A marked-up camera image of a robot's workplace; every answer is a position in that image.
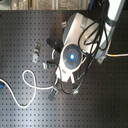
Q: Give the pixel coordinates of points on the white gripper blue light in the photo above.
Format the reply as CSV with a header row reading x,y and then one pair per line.
x,y
70,61

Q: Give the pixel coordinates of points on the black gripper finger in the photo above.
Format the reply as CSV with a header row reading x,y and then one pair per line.
x,y
53,93

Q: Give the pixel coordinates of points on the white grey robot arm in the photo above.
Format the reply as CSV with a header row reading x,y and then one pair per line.
x,y
84,40

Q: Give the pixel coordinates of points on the metal cable clip lower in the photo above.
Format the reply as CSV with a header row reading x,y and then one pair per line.
x,y
34,58

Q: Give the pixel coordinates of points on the metal cable clip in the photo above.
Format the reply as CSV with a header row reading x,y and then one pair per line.
x,y
34,58
37,48

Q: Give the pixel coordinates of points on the metal cable clip upper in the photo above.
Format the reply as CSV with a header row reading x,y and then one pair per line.
x,y
37,48

